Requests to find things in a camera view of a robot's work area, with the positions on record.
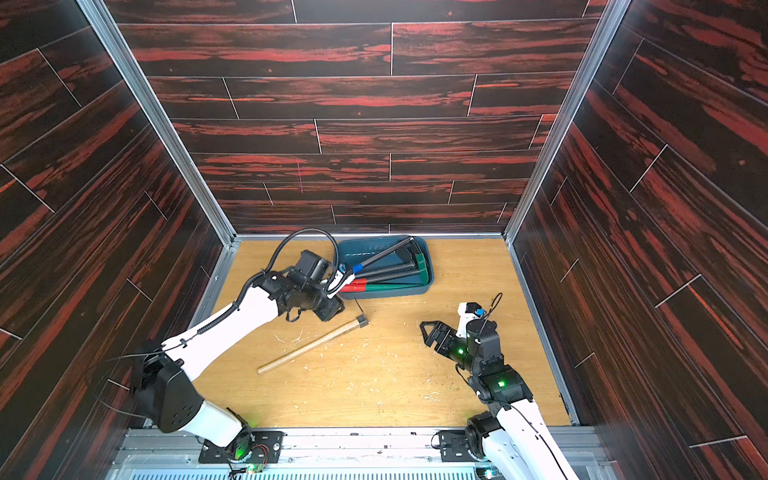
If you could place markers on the teal plastic storage box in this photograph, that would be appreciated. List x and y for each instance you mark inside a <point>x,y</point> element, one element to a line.
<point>355,251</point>

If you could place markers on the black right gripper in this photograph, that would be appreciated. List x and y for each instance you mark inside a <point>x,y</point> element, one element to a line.
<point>450,339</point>

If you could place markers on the chrome hoe blue grip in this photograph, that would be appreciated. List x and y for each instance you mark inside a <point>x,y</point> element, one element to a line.
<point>356,269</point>

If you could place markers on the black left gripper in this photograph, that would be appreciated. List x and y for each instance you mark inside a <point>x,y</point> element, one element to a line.
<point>333,309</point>

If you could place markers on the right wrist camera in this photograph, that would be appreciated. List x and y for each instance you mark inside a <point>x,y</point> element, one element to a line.
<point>468,311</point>

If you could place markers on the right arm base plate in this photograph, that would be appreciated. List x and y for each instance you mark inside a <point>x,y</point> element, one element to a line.
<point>458,446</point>

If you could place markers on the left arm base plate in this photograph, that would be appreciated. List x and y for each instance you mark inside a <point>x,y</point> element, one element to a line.
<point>257,447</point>

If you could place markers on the wooden handle hammer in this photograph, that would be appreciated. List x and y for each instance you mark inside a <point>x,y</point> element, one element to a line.
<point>360,321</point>

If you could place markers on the green handle red tip hoe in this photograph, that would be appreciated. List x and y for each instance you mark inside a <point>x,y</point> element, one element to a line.
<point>402,276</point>

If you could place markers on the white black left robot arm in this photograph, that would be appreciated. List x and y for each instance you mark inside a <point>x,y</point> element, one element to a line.
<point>162,378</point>

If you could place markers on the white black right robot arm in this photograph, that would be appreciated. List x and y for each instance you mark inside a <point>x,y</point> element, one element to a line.
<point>511,434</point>

